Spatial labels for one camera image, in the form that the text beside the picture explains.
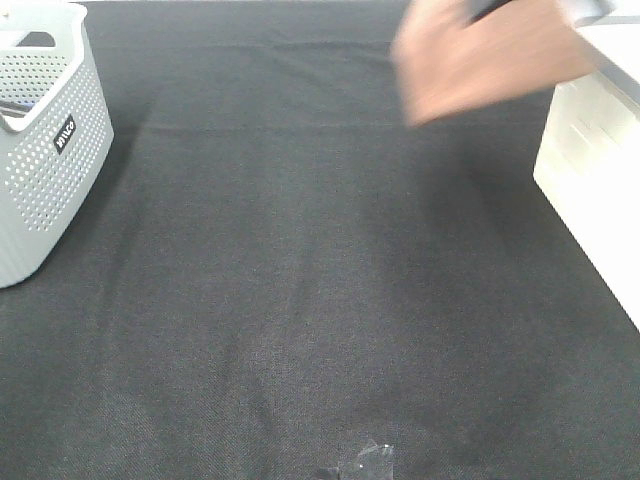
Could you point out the salmon pink towel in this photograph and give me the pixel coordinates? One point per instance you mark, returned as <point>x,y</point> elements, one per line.
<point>446,65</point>

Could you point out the black table cloth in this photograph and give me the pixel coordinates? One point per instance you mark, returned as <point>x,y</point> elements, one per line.
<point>271,271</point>

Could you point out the white storage box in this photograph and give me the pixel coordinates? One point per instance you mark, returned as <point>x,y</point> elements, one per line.
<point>587,165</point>

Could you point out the grey perforated plastic basket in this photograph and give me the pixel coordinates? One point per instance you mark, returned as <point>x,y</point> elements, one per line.
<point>56,130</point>

